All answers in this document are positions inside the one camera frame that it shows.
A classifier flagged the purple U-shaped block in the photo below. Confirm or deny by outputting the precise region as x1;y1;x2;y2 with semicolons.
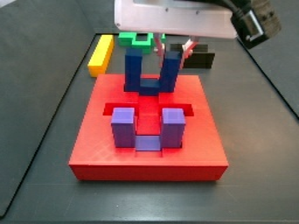
111;108;185;151

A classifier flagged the blue U-shaped block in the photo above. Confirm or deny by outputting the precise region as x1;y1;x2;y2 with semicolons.
124;48;181;96

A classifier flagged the yellow long bar block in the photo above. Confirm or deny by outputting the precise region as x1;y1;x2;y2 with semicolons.
88;34;115;77

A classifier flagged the black angle bracket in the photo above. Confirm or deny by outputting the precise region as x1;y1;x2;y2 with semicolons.
181;45;215;69

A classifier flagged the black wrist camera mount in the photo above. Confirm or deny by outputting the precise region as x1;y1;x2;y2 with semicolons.
219;0;282;49

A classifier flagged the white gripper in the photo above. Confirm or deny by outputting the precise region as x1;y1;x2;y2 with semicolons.
115;0;236;68

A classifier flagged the red slotted board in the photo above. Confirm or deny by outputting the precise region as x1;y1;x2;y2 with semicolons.
69;74;229;181

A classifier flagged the green stepped block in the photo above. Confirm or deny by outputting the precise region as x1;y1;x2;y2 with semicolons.
117;31;165;55

